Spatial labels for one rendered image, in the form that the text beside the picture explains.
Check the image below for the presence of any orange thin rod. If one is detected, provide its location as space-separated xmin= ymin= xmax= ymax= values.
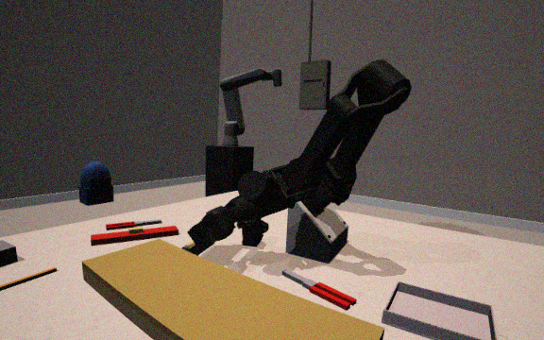
xmin=0 ymin=267 xmax=57 ymax=291

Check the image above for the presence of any dark olive awl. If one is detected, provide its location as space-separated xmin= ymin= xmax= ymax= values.
xmin=182 ymin=241 xmax=195 ymax=251

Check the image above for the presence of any tan rectangular panel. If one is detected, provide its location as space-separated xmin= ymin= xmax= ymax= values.
xmin=82 ymin=239 xmax=384 ymax=340

